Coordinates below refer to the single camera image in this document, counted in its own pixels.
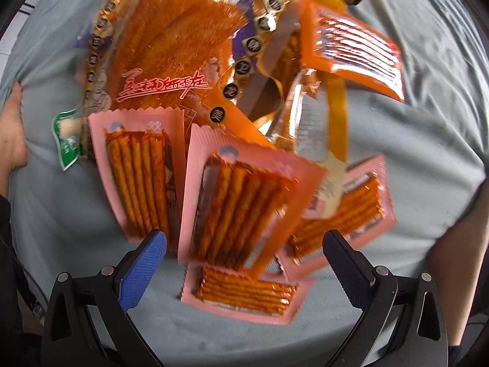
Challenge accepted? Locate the pink snack pack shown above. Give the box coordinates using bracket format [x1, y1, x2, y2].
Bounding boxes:
[88, 108, 186, 251]
[276, 155, 397, 281]
[180, 263, 316, 325]
[177, 124, 326, 278]

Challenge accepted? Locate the pink snack pack bottom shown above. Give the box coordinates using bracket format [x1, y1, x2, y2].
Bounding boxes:
[180, 263, 316, 325]

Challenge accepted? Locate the clear yellow snack bag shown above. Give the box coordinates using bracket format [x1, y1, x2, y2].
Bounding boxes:
[254, 69, 349, 175]

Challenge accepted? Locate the orange snack pack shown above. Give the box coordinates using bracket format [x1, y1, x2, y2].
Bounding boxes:
[300, 0, 404, 102]

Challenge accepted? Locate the large clear spicy strip bag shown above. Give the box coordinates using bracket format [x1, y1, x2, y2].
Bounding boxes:
[81, 0, 274, 145]

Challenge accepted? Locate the person's right foot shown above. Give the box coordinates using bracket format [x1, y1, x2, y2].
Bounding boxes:
[426, 181, 488, 346]

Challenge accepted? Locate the person's foot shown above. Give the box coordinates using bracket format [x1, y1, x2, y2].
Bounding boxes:
[0, 81, 27, 198]
[426, 181, 488, 346]

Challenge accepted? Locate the light blue bed sheet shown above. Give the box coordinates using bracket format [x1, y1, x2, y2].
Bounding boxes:
[1, 0, 488, 366]

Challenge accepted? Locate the person's left foot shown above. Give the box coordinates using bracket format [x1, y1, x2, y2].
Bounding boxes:
[0, 81, 27, 198]

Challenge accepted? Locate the green white snack packet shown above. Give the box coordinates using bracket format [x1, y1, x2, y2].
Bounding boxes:
[51, 109, 82, 172]

